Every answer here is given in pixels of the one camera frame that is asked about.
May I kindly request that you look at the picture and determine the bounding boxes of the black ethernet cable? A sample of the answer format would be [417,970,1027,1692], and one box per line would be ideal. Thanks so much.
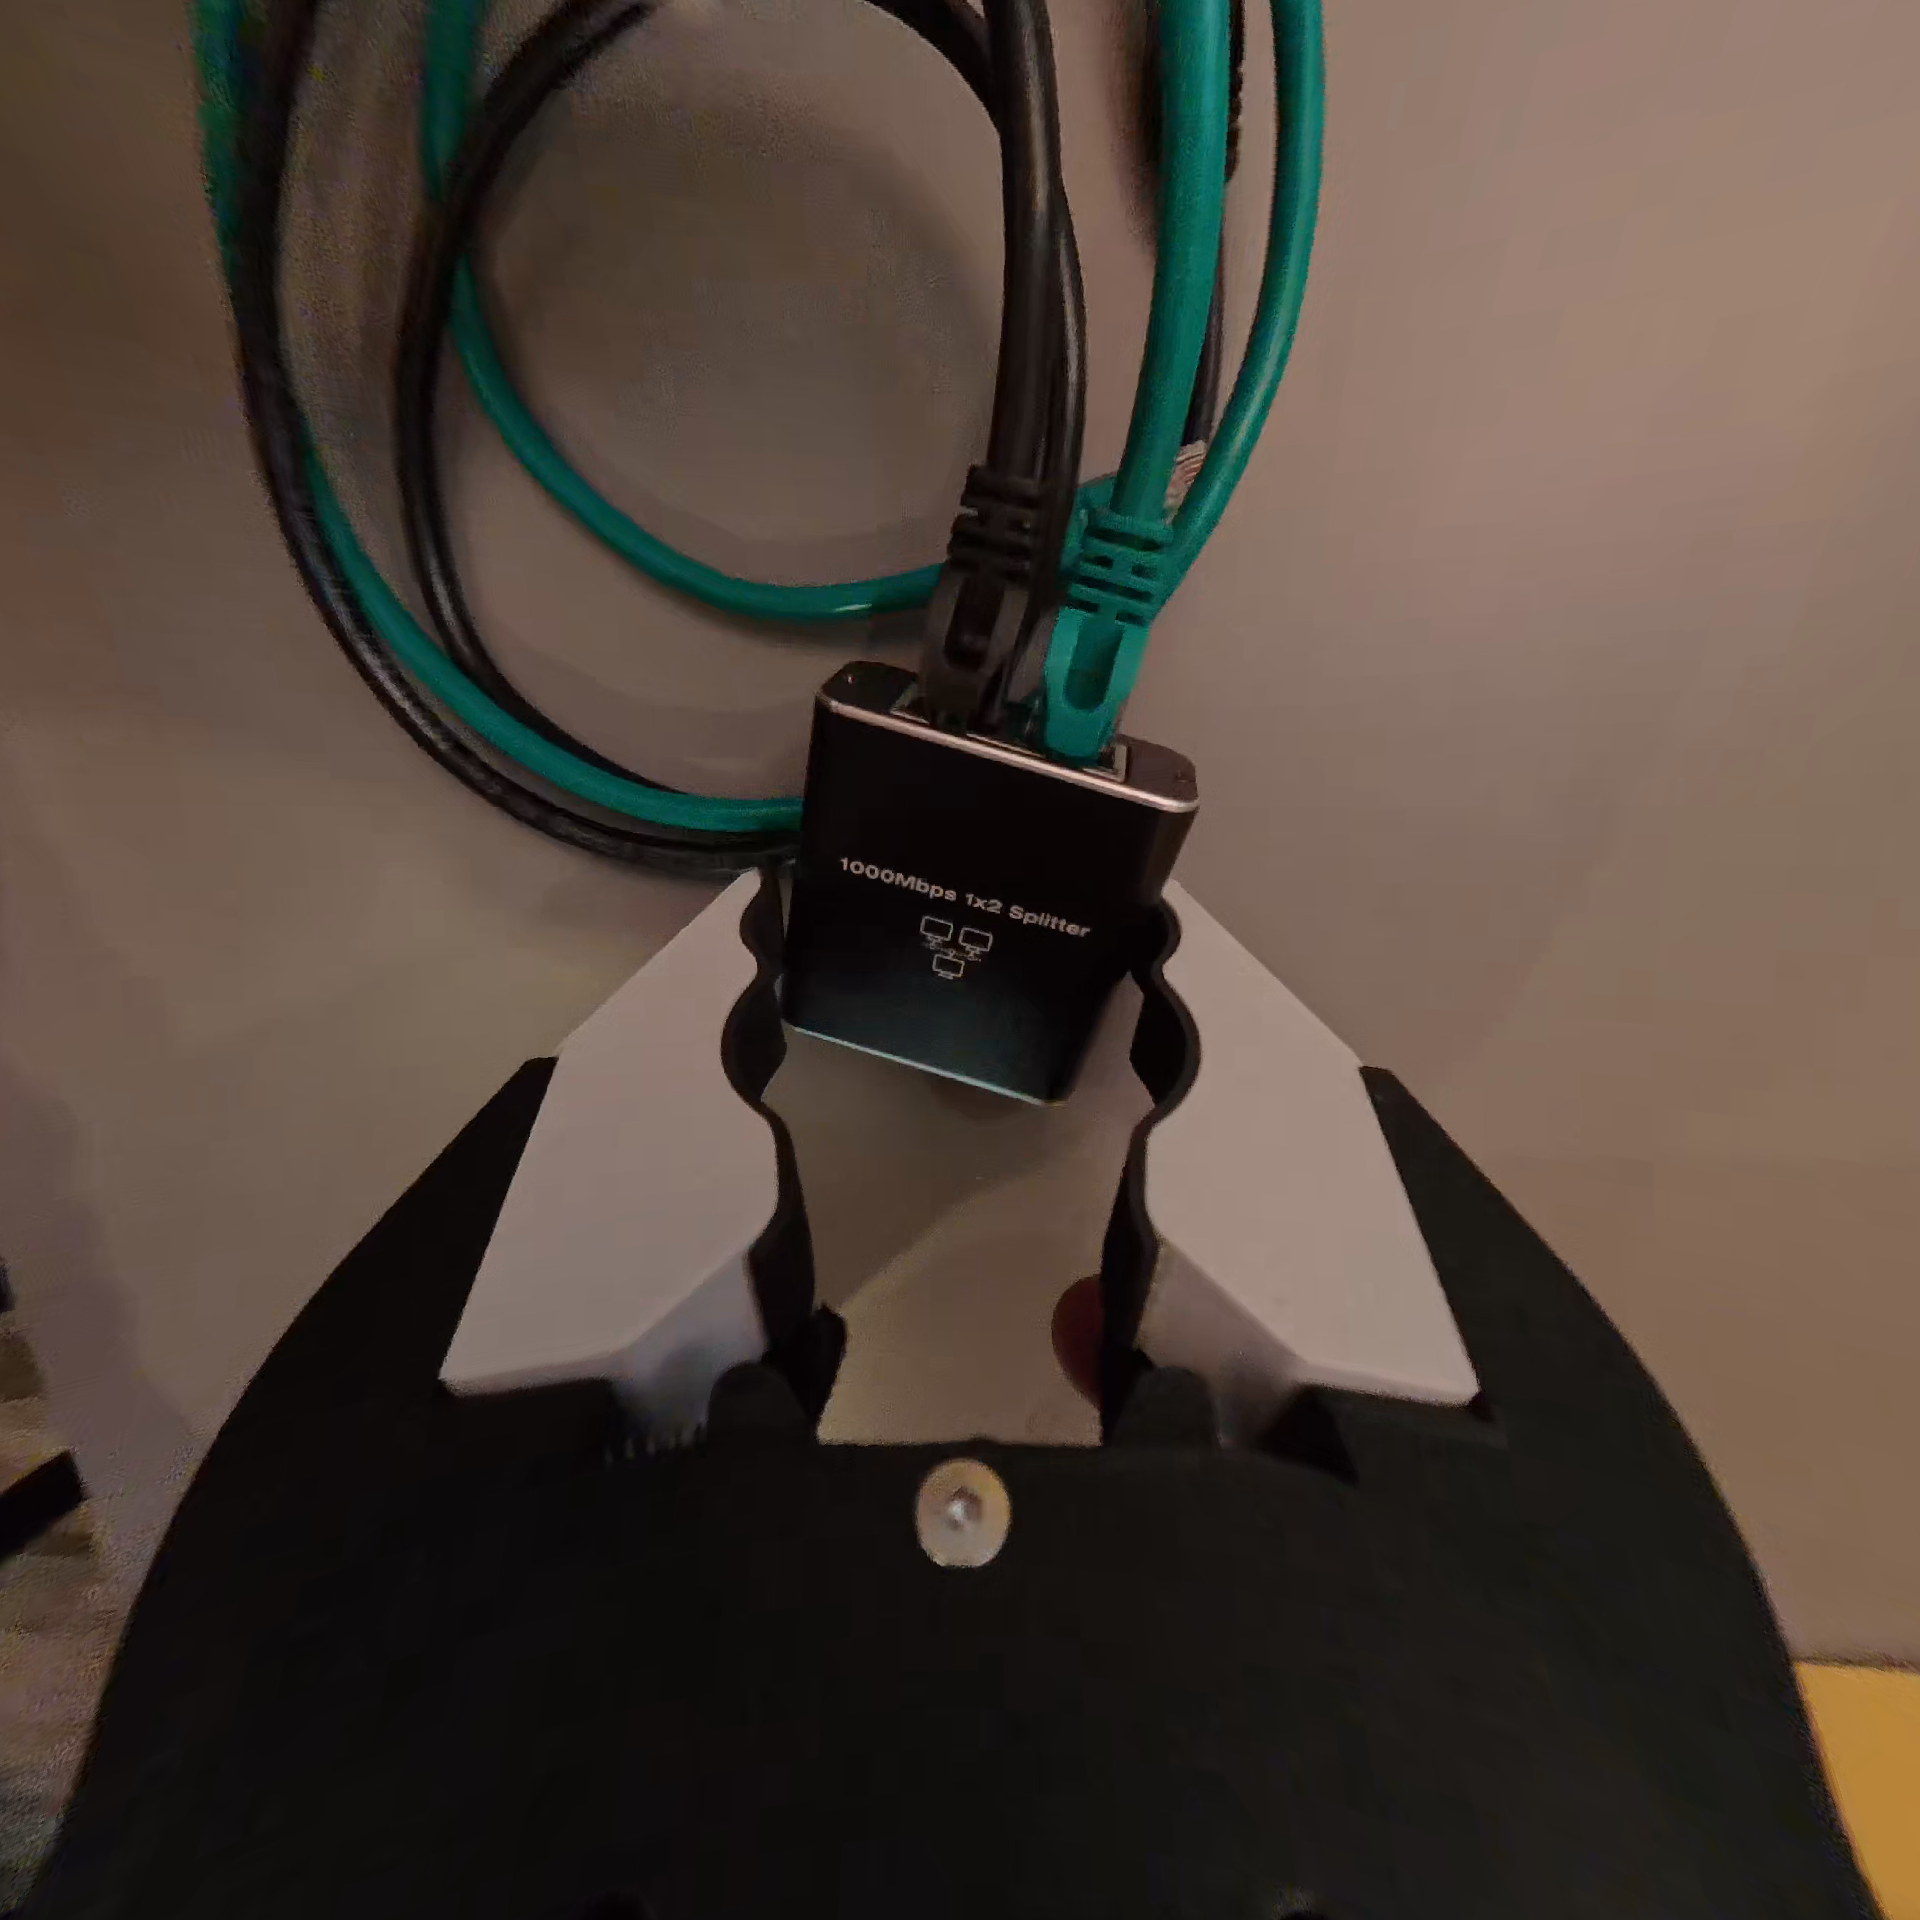
[224,0,1250,880]

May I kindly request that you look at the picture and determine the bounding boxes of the green ethernet cable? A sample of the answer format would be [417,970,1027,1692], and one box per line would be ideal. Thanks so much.
[187,0,1328,837]

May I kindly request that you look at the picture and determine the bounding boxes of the yellow plastic bin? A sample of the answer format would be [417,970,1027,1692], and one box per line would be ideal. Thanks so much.
[1792,1656,1920,1920]

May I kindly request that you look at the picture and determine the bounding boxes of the black ethernet splitter box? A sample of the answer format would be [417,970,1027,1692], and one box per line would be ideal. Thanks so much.
[778,656,1201,1108]

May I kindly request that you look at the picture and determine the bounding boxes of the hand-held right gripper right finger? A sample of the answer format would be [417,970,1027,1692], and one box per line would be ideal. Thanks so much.
[1098,878,1488,1452]

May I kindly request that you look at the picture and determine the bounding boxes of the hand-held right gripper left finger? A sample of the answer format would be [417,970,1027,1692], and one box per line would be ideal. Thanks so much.
[439,870,847,1445]

